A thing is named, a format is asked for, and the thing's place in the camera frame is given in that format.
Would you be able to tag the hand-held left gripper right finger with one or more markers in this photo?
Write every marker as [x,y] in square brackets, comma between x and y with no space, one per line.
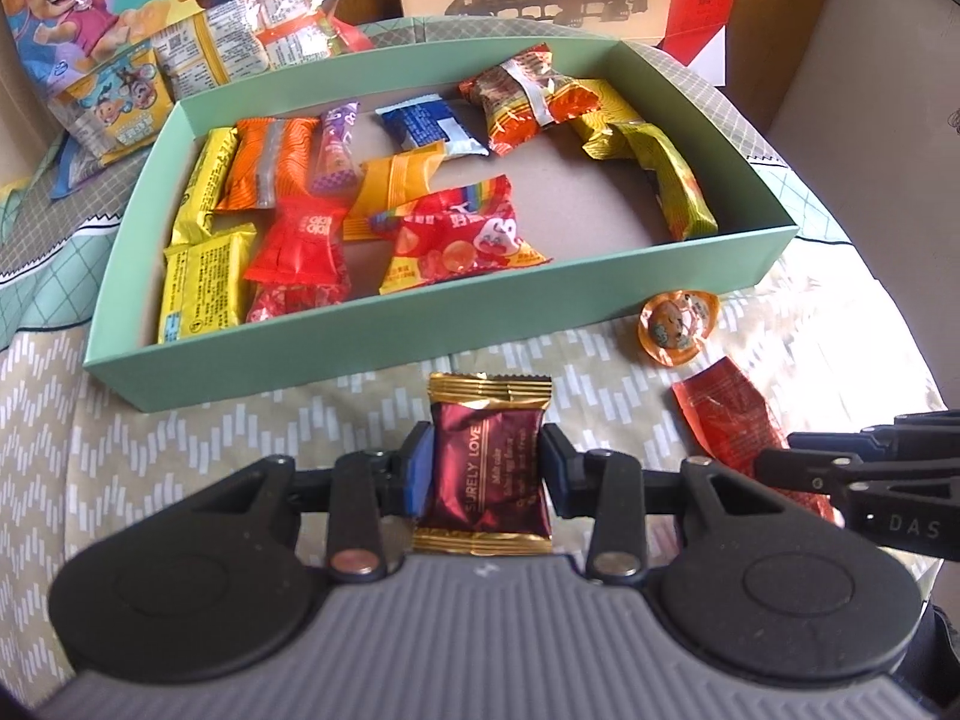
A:
[556,472]

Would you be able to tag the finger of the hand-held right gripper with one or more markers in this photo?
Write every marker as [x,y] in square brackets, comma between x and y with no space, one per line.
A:
[802,469]
[877,444]

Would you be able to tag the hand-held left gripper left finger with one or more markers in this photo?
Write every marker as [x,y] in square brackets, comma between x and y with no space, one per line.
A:
[417,469]

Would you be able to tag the maroon gold cake packet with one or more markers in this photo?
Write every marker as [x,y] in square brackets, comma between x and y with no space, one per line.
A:
[484,465]

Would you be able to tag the plain red foil packet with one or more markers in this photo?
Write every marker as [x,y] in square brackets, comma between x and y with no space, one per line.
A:
[724,420]

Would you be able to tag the red patterned snack packet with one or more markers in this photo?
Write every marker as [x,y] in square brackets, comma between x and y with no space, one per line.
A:
[292,300]

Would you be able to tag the colourful gummy candy packet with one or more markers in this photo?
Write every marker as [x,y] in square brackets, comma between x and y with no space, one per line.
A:
[450,247]

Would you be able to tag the green cardboard box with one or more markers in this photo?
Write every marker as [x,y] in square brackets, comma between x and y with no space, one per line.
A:
[585,202]

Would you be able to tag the orange yellow candy packet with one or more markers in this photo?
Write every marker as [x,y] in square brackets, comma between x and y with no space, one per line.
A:
[394,187]

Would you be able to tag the square yellow biscuit packet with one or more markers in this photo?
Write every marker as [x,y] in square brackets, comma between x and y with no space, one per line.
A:
[202,285]

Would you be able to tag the yellow green snack packet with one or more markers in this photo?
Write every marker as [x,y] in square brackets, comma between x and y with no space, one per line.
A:
[675,187]

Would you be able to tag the purple candy packet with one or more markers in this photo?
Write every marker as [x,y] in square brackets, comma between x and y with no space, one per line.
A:
[336,146]

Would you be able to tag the orange striped snack packet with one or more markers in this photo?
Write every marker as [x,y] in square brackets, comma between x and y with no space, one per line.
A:
[266,165]

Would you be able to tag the blue snack packet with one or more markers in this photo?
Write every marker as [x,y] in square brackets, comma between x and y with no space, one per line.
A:
[427,124]

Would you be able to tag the orange brown snack packet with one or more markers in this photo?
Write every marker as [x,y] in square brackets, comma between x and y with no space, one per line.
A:
[525,97]

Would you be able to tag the round orange jelly cup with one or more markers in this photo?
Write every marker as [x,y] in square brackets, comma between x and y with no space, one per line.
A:
[677,326]

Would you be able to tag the long yellow snack bar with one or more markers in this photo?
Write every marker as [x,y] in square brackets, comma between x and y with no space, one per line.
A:
[199,187]

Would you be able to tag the yellow foil snack packet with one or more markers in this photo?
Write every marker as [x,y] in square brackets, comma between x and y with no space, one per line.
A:
[600,112]

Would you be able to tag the brown wooden cabinet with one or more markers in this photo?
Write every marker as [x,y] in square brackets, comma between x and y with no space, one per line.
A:
[780,15]

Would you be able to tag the flat blue packet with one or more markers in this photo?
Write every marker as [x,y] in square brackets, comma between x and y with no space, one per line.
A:
[67,169]

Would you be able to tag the large cartoon snack bag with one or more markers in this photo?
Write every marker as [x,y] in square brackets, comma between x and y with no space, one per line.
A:
[112,15]

